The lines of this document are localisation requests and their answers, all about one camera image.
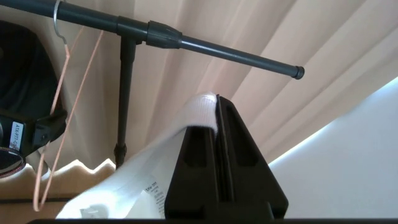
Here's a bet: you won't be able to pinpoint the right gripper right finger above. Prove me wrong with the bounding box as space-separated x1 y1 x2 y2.
216 94 289 219

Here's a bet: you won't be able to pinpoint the black clothes rack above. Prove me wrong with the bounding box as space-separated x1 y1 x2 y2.
0 0 306 205

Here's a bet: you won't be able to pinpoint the black shorts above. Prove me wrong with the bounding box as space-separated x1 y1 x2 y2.
0 20 68 125

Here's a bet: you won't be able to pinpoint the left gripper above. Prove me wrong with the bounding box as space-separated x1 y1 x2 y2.
0 108 68 157

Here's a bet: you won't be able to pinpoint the beige curtain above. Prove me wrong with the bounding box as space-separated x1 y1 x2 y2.
0 0 398 175

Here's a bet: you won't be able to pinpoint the white garment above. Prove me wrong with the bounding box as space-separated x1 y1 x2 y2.
55 91 219 219

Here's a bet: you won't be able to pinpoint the pink clothes hanger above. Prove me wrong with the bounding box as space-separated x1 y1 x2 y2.
32 0 105 213

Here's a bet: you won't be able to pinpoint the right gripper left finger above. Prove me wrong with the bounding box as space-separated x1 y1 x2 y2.
164 126 219 219

